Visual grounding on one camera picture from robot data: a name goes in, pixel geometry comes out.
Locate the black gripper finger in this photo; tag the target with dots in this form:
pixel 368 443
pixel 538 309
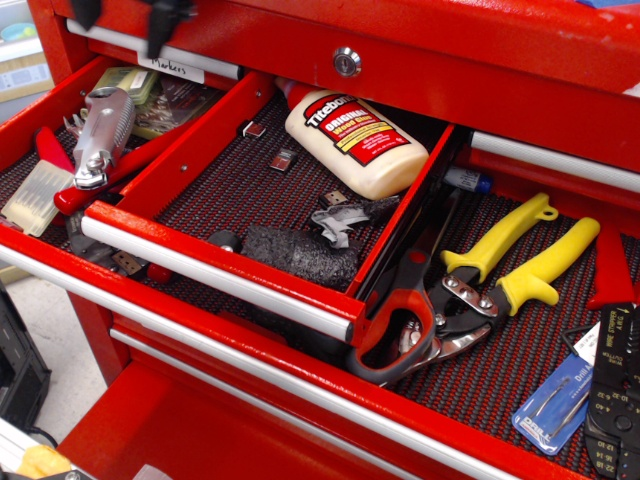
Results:
pixel 87 12
pixel 164 17

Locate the silver metal box cutter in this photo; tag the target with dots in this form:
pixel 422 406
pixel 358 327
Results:
pixel 109 122

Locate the small red open drawer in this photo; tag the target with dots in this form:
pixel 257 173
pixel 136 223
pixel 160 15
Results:
pixel 212 178

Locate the wide red open drawer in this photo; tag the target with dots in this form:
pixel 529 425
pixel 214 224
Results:
pixel 206 395

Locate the white Markers label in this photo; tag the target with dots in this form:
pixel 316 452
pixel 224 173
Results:
pixel 183 66

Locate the green plastic case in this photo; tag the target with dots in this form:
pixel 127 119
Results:
pixel 138 82

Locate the dark packaged card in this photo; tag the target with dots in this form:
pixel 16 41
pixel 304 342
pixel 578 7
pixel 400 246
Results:
pixel 171 103

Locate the small metal connector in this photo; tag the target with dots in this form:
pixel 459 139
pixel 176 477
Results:
pixel 283 160

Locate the silver chest lock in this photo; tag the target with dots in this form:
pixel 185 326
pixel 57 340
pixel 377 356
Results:
pixel 347 62

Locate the clear plastic bit case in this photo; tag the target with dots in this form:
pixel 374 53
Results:
pixel 32 206

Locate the black rubber foot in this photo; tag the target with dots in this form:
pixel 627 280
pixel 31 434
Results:
pixel 226 240

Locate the Titebond wood glue bottle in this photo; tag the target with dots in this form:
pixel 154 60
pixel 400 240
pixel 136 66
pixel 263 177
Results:
pixel 370 154

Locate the small usb dongle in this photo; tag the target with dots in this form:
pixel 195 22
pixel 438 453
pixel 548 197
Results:
pixel 331 199

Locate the brown electrical plug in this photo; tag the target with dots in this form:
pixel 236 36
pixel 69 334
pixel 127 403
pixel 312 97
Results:
pixel 129 264

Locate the crumpled grey tape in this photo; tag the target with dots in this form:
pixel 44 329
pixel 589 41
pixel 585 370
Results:
pixel 336 221

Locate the black foam block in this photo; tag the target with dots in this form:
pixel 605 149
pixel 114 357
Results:
pixel 305 254

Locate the red metal tool chest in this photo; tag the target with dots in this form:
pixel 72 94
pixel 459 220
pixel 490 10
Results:
pixel 550 84

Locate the blue capped marker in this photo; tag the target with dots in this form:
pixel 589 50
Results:
pixel 468 180

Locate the black crate on floor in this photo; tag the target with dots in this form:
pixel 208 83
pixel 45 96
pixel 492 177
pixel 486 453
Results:
pixel 25 378

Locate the black hex key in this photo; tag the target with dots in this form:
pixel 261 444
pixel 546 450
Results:
pixel 571 336

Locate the red plastic piece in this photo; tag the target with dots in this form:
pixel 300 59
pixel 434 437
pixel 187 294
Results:
pixel 612 281

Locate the blue drill bit package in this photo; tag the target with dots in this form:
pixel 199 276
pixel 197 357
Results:
pixel 552 414

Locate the small red handled cutters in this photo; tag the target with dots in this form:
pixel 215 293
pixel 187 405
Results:
pixel 75 126

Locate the red black handled scissors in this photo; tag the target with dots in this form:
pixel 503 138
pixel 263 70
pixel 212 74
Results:
pixel 402 327

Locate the yellow handled tin snips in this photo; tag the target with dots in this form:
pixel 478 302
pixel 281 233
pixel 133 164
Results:
pixel 492 280

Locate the black wire stripper tool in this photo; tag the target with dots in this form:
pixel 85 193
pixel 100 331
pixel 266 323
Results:
pixel 611 428

